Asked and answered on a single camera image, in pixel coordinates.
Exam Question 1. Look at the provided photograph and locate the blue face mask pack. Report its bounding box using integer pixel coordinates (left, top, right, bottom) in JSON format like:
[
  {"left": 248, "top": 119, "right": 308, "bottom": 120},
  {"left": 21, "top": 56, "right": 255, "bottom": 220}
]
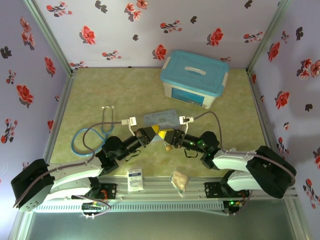
[{"left": 142, "top": 108, "right": 181, "bottom": 131}]

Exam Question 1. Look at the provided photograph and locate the blue lidded plastic storage box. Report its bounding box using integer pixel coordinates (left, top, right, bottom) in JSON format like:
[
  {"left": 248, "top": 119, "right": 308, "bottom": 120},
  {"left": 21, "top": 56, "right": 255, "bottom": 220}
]
[{"left": 159, "top": 49, "right": 230, "bottom": 110}]

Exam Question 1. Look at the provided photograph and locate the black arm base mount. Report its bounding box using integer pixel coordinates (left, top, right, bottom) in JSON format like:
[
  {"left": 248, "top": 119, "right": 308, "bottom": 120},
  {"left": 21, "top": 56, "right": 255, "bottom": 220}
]
[
  {"left": 84, "top": 182, "right": 119, "bottom": 201},
  {"left": 204, "top": 181, "right": 251, "bottom": 201}
]

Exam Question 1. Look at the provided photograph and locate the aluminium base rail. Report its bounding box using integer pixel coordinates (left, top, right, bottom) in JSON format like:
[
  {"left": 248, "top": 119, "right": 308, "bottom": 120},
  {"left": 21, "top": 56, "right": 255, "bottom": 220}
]
[{"left": 96, "top": 175, "right": 227, "bottom": 201}]

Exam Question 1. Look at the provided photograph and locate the blue stethoscope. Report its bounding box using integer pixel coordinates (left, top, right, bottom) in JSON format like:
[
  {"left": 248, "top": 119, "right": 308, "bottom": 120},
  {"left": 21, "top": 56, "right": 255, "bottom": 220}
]
[{"left": 71, "top": 105, "right": 116, "bottom": 158}]

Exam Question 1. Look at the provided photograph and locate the white ribbed cable duct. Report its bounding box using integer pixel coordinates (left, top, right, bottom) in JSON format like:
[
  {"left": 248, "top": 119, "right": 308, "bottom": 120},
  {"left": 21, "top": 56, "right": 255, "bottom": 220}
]
[{"left": 31, "top": 200, "right": 225, "bottom": 214}]

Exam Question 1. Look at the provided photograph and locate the grey base cable loop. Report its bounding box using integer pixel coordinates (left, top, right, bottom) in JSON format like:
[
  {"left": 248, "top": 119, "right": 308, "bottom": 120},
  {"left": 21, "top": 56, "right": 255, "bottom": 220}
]
[{"left": 71, "top": 193, "right": 112, "bottom": 220}]

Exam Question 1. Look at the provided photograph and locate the aluminium frame post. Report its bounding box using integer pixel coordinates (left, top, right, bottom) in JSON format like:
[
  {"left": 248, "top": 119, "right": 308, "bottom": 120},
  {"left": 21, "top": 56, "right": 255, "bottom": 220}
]
[
  {"left": 246, "top": 0, "right": 292, "bottom": 72},
  {"left": 24, "top": 0, "right": 74, "bottom": 74}
]

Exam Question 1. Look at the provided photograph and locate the white paper packet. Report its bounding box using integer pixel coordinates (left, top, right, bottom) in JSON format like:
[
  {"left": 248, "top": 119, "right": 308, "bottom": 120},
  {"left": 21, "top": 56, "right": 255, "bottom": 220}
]
[{"left": 127, "top": 168, "right": 144, "bottom": 193}]

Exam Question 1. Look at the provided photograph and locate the brass padlock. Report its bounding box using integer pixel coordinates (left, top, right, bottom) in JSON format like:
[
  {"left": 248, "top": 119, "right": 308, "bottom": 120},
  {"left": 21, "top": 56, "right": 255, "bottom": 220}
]
[{"left": 162, "top": 140, "right": 174, "bottom": 153}]

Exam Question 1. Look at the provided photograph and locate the clear bag with beige contents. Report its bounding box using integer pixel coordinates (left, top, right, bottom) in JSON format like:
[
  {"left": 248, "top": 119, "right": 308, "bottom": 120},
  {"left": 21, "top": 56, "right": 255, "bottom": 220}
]
[{"left": 170, "top": 170, "right": 189, "bottom": 199}]

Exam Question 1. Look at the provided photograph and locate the aluminium side frame rail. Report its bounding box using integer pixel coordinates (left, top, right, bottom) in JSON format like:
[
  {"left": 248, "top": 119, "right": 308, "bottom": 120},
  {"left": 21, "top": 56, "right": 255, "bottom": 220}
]
[
  {"left": 246, "top": 69, "right": 278, "bottom": 153},
  {"left": 43, "top": 72, "right": 77, "bottom": 165}
]

